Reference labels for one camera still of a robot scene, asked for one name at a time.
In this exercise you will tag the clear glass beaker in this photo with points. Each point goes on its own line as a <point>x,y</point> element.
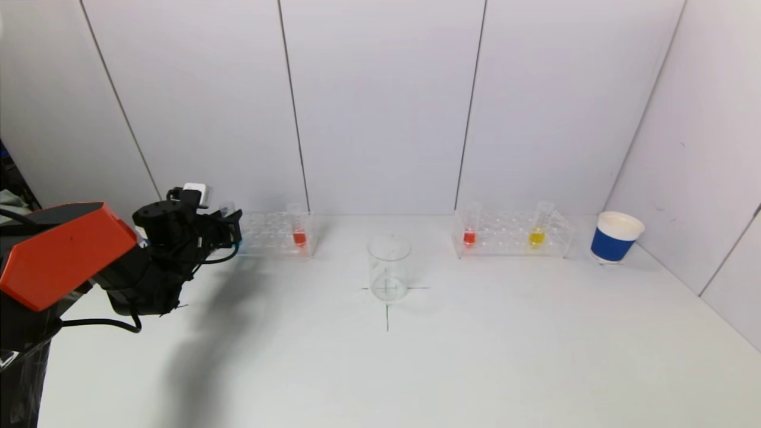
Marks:
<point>389,267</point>

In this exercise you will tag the orange and black left arm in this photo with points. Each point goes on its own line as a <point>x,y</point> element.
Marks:
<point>59,255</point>

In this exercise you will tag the red pigment test tube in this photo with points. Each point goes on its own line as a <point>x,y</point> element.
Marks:
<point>469,238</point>
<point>299,238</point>

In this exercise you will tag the clear acrylic test tube rack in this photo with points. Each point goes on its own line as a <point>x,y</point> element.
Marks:
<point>505,235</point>
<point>267,232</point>

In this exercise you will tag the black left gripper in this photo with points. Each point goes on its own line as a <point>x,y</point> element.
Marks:
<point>229,232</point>

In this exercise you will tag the blue and white paper cup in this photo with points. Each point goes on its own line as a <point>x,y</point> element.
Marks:
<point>612,244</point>

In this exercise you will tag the person's leg in grey trousers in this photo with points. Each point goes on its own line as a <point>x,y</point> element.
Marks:
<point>10,199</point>

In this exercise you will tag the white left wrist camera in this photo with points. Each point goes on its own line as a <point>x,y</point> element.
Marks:
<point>196,193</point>

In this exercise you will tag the blue pigment test tube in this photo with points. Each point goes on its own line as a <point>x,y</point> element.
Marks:
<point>227,209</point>

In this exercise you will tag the yellow pigment test tube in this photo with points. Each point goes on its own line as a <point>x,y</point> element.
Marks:
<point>536,238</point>

